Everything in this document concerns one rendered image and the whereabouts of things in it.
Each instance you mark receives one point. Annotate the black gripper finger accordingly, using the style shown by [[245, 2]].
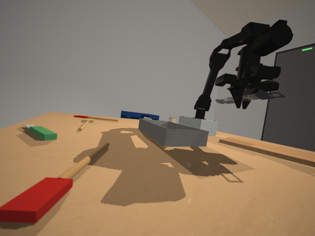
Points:
[[237, 93], [247, 92]]

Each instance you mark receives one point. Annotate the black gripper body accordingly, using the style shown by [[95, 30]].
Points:
[[251, 83]]

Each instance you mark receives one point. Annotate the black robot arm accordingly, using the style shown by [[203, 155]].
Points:
[[260, 40]]

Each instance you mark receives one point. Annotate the wooden board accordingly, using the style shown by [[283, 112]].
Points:
[[276, 151]]

